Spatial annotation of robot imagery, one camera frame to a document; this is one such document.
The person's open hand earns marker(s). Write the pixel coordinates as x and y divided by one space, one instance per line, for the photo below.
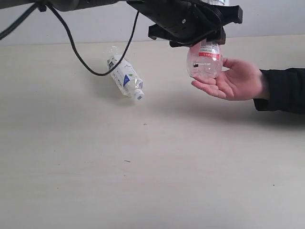
240 82

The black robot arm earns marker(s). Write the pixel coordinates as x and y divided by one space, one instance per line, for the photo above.
54 5

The pink drink bottle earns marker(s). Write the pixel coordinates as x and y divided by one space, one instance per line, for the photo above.
204 60

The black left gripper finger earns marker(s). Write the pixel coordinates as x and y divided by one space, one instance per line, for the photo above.
222 15

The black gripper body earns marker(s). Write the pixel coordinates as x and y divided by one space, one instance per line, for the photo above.
182 22

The small white label bottle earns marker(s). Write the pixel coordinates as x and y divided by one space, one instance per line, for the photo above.
124 75

